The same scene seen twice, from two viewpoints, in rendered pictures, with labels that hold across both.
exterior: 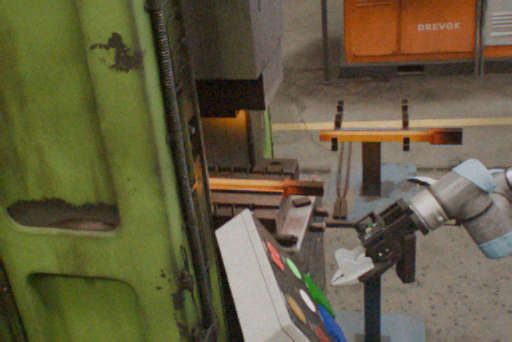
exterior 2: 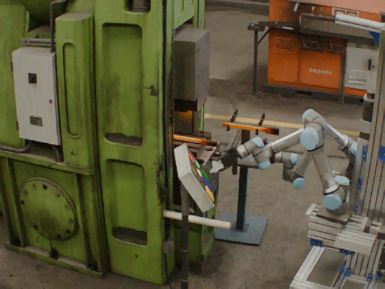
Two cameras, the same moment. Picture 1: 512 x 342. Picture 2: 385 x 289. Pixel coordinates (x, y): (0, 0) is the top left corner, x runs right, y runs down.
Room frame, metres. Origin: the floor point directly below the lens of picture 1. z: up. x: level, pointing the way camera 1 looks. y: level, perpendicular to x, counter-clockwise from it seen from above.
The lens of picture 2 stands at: (-2.24, -0.12, 2.93)
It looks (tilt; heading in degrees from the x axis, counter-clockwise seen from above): 28 degrees down; 1
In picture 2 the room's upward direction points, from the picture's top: straight up
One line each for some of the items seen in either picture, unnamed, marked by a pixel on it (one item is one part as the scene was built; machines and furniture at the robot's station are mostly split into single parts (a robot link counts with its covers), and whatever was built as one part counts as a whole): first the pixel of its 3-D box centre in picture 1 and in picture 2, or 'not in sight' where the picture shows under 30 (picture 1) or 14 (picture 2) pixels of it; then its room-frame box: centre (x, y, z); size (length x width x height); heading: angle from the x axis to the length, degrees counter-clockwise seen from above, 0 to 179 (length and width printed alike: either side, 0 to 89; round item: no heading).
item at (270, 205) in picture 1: (208, 201); (172, 144); (1.54, 0.11, 0.96); 0.42 x 0.20 x 0.09; 73
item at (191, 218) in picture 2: not in sight; (197, 219); (1.13, -0.07, 0.62); 0.44 x 0.05 x 0.05; 73
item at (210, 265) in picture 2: not in sight; (205, 259); (1.47, -0.13, 0.01); 0.58 x 0.39 x 0.01; 163
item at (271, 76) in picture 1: (189, 75); (172, 95); (1.54, 0.11, 1.32); 0.42 x 0.20 x 0.10; 73
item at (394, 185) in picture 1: (371, 193); (245, 152); (1.90, -0.41, 0.71); 0.40 x 0.30 x 0.02; 166
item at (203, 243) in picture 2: not in sight; (174, 226); (1.60, 0.10, 0.23); 0.55 x 0.37 x 0.47; 73
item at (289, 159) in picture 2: not in sight; (289, 159); (1.32, -0.67, 0.98); 0.11 x 0.08 x 0.09; 73
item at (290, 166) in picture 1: (276, 174); (201, 137); (1.67, -0.09, 0.95); 0.12 x 0.08 x 0.06; 73
